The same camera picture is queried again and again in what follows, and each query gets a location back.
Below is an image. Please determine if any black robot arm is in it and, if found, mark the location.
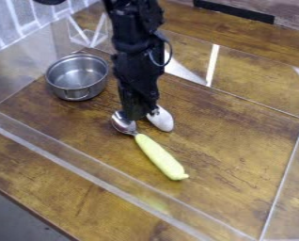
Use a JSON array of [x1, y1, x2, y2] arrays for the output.
[[102, 0, 164, 121]]

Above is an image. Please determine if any clear acrylic enclosure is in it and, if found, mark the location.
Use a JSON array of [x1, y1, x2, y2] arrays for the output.
[[0, 0, 299, 241]]

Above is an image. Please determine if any green handled metal spoon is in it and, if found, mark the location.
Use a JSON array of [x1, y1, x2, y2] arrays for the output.
[[110, 111, 189, 181]]

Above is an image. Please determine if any white red toy mushroom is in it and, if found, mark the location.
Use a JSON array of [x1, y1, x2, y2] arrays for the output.
[[145, 106, 174, 132]]

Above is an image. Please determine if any black bar on table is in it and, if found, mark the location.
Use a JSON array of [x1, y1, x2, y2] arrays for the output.
[[192, 0, 274, 24]]

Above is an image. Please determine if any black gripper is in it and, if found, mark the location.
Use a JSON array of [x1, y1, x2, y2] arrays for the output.
[[112, 47, 165, 121]]

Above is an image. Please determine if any small steel pot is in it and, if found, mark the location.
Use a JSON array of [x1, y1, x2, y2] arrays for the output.
[[45, 52, 109, 102]]

